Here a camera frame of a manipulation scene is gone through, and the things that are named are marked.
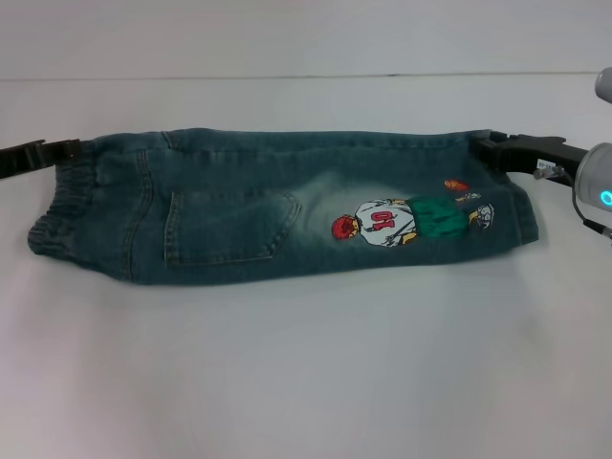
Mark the blue denim shorts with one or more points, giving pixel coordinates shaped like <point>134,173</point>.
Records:
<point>239,210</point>

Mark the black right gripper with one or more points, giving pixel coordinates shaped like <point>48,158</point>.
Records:
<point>545,150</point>

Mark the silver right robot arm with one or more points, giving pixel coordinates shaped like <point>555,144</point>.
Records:
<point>593,172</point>

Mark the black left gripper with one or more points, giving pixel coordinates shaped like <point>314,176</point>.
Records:
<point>21,160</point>

